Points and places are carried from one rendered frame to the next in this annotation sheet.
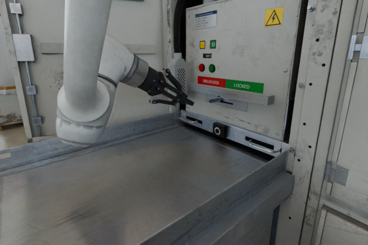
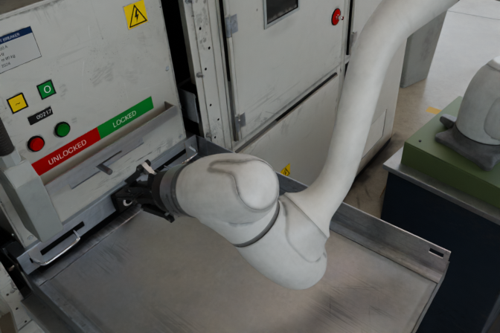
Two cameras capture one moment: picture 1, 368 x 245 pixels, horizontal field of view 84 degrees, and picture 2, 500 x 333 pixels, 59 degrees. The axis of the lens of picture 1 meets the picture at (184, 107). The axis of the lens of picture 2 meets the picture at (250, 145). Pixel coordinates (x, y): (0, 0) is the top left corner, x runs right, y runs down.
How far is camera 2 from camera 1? 1.02 m
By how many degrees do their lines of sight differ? 88
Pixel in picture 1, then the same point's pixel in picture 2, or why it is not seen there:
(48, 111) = not seen: outside the picture
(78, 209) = (324, 313)
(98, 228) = (338, 279)
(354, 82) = (233, 52)
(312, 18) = (190, 9)
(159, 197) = not seen: hidden behind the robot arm
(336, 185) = (242, 128)
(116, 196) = not seen: hidden behind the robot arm
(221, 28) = (55, 55)
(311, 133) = (216, 108)
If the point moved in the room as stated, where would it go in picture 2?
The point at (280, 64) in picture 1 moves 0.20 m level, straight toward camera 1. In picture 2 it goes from (161, 65) to (239, 68)
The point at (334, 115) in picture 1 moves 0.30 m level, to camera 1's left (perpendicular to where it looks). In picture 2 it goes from (224, 82) to (244, 145)
